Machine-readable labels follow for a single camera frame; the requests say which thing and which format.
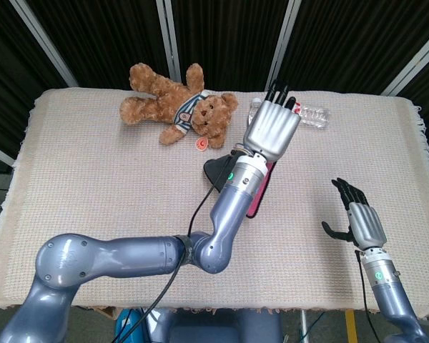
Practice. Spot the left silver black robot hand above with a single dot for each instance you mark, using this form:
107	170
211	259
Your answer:
271	125

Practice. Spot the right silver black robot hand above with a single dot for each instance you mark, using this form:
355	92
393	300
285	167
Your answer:
368	225

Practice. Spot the dark grey cloth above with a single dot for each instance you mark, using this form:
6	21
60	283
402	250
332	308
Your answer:
216	171

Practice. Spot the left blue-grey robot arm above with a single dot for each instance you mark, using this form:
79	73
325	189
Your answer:
111	250

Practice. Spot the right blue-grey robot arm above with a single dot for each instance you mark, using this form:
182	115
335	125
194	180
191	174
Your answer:
389	286

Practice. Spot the green label water bottle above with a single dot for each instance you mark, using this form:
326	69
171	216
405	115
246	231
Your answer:
254	110

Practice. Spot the red label water bottle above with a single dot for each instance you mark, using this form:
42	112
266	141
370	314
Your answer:
316	116

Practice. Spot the orange hang tag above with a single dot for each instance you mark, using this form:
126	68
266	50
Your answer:
201	143

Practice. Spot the brown teddy bear striped shirt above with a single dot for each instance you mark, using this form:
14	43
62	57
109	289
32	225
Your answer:
164	100

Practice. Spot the white metal table leg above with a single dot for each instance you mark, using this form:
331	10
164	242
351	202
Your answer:
304	327

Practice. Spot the dark pleated curtain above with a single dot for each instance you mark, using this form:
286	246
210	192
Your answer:
111	35

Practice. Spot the blue-grey robot torso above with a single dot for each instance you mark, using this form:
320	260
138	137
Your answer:
214	328

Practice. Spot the beige woven tablecloth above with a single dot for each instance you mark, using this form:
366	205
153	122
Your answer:
93	178

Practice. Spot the blue plastic object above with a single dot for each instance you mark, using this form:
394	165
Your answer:
123	328

